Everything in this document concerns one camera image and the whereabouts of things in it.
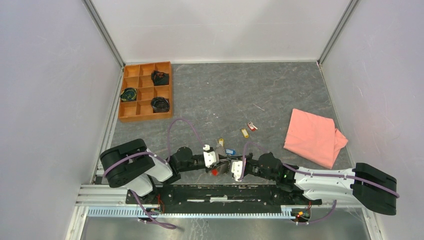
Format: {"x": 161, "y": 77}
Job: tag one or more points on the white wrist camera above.
{"x": 236, "y": 168}
{"x": 210, "y": 156}

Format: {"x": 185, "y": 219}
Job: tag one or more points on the steel key holder red handle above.
{"x": 223, "y": 165}

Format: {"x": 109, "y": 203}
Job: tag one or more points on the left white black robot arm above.
{"x": 134, "y": 166}

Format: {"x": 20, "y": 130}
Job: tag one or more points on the white slotted cable duct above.
{"x": 137, "y": 212}

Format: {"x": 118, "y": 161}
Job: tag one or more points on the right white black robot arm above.
{"x": 364, "y": 184}

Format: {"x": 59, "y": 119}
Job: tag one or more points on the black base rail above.
{"x": 224, "y": 199}

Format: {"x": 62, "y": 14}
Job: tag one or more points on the red key tag with ring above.
{"x": 251, "y": 126}

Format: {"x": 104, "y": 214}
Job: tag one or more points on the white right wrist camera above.
{"x": 236, "y": 168}

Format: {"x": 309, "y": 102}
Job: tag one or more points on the black rolled item bottom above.
{"x": 160, "y": 105}

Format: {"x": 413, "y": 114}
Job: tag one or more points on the green black rolled item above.
{"x": 128, "y": 94}

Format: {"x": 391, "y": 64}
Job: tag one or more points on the yellow key tag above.
{"x": 221, "y": 142}
{"x": 245, "y": 133}

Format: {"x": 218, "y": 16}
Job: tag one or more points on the black rolled item top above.
{"x": 160, "y": 78}

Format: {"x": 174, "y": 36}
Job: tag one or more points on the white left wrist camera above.
{"x": 210, "y": 156}

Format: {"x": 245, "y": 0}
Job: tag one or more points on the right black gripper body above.
{"x": 254, "y": 168}

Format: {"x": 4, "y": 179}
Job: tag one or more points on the pink folded cloth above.
{"x": 314, "y": 138}

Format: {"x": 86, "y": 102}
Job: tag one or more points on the orange compartment tray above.
{"x": 139, "y": 76}

